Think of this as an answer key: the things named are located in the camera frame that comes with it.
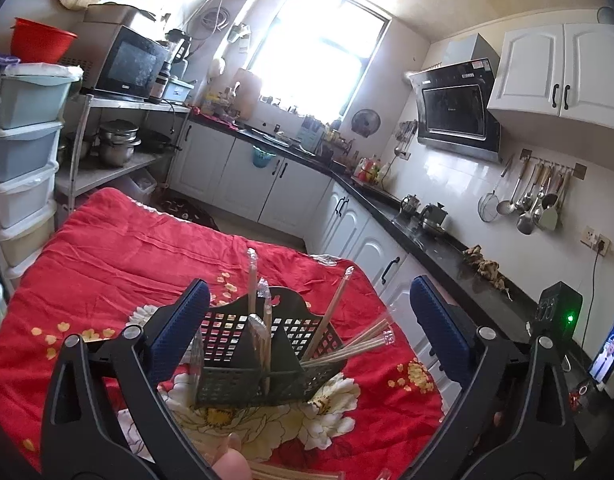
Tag white base cabinets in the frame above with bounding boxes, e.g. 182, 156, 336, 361
169, 122, 461, 402

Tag wrapped chopsticks bottom flat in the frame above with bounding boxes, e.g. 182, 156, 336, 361
249, 462, 345, 480

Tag black microwave oven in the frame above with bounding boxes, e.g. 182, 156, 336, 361
60, 22, 170, 101

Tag left hand thumb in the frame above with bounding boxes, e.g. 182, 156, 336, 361
212, 434, 252, 480

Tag white upper cabinet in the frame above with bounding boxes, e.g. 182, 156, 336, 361
488, 24, 614, 130

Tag teal hanging basket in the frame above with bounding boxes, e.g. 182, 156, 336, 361
252, 146, 275, 169

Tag smartphone on stand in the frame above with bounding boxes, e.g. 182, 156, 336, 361
589, 325, 614, 384

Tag black range hood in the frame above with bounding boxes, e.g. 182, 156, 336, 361
409, 34, 501, 162

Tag ginger root pile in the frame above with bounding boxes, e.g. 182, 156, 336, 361
462, 245, 512, 300

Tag pastel drawer tower right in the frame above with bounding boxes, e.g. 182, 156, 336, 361
0, 63, 83, 294

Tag black perforated utensil basket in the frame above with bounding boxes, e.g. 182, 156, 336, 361
183, 287, 347, 408

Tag wrapped chopsticks left diagonal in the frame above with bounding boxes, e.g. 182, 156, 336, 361
258, 278, 273, 396

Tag steel kettle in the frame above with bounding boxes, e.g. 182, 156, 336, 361
421, 203, 448, 236

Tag chopsticks long diagonal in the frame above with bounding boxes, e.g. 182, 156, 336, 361
304, 326, 396, 368

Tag hanging utensil rack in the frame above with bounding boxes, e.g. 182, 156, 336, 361
477, 148, 588, 235

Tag red plastic basin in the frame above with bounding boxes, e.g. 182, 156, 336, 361
11, 18, 78, 64

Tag metal shelf rack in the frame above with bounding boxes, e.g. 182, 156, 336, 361
55, 94, 190, 214

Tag stainless steel pot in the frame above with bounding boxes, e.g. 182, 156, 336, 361
98, 119, 141, 167

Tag red floral quilt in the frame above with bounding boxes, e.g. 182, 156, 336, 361
0, 190, 444, 479

